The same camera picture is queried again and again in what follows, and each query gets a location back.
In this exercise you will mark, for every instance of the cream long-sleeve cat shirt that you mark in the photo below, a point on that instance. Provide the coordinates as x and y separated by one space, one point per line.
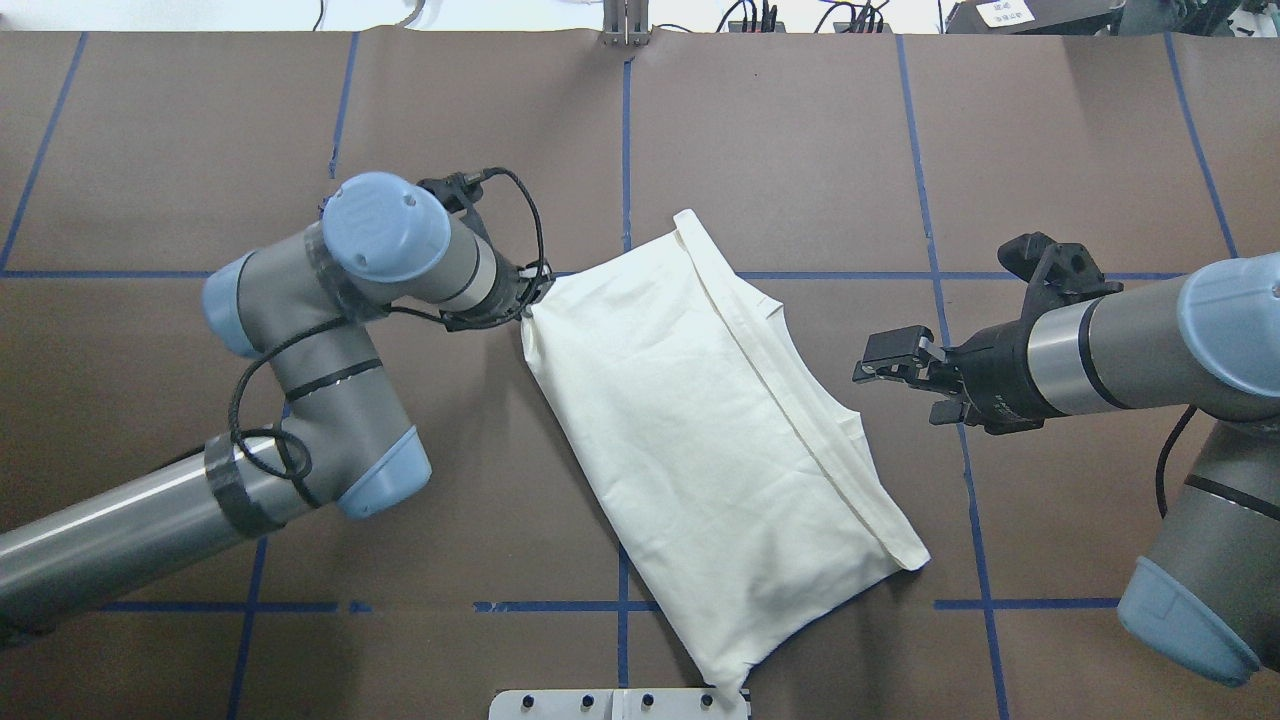
744 494

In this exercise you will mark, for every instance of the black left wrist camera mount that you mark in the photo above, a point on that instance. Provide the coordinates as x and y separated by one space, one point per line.
459 193

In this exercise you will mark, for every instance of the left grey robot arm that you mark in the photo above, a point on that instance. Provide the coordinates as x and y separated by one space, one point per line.
314 420

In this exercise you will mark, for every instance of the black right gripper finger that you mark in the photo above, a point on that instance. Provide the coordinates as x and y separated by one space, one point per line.
907 355
953 410

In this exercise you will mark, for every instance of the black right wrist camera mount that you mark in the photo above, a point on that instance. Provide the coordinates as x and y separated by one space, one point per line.
1057 274

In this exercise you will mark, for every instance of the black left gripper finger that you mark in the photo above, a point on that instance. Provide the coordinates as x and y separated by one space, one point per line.
536 285

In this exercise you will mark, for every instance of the grey aluminium frame post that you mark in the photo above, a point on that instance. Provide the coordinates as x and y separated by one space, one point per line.
625 23

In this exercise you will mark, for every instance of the white camera post base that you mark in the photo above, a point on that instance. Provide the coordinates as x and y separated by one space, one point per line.
619 703

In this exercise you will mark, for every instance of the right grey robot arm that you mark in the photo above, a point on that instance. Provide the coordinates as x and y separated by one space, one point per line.
1205 593

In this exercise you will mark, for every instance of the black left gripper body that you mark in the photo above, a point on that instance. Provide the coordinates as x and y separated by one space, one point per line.
509 288

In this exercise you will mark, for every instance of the black box with label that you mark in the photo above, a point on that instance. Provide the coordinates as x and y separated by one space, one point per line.
1056 18

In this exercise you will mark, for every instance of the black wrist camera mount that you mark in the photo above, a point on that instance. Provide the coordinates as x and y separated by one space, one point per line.
1057 274
459 193

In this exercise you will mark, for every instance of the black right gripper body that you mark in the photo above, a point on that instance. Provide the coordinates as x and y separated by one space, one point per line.
994 372

